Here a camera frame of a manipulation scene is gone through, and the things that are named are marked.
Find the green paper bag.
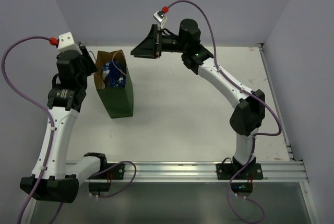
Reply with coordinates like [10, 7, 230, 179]
[94, 50, 134, 119]

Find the blue snack packet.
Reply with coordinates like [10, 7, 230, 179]
[102, 60, 126, 88]

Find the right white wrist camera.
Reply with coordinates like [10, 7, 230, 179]
[153, 6, 169, 29]

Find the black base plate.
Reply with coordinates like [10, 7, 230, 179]
[216, 158, 264, 197]
[88, 163, 125, 195]

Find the aluminium mounting rail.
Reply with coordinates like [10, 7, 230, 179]
[65, 160, 308, 183]

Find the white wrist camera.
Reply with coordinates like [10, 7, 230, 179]
[153, 6, 169, 29]
[57, 32, 81, 53]

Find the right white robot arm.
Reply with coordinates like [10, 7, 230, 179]
[130, 19, 265, 170]

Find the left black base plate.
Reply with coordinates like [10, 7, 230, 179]
[88, 163, 125, 195]

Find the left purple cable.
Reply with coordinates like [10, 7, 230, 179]
[2, 35, 65, 224]

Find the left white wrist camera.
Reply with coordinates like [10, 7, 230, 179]
[57, 32, 81, 53]

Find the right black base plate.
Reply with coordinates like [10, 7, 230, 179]
[216, 158, 264, 197]

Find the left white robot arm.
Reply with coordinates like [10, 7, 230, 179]
[20, 46, 107, 203]

